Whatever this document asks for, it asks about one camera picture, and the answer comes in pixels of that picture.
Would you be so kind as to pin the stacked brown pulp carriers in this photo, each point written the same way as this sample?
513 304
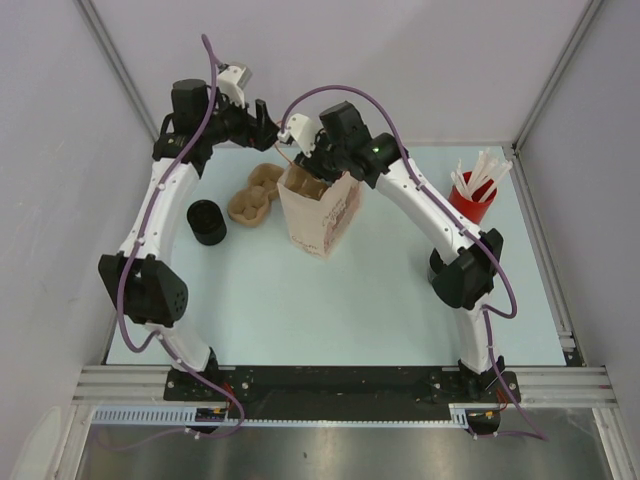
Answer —
250 206

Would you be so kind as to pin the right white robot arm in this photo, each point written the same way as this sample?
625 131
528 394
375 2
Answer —
465 258

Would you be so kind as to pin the white slotted cable duct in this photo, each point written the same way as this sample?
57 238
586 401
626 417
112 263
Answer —
196 417

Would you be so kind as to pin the black cup stack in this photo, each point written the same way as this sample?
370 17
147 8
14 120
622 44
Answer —
435 265

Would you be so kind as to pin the black lid stack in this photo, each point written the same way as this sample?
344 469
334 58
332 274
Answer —
206 221

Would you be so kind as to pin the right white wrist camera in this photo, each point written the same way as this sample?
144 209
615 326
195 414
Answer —
301 130

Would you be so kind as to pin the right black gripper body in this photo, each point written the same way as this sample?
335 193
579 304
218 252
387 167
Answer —
326 161

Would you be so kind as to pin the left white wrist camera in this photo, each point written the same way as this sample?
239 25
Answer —
231 82

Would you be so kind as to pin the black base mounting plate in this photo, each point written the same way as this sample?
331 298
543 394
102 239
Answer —
367 394

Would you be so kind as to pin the red straw holder cup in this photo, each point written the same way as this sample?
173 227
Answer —
475 207

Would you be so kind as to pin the beige paper takeout bag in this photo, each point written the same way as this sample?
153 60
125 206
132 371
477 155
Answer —
317 215

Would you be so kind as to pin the white wrapped straws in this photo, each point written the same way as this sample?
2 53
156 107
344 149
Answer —
483 179

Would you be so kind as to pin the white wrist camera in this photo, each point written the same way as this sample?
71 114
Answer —
231 82
301 130

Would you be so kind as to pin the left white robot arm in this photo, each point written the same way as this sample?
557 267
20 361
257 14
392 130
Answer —
149 296

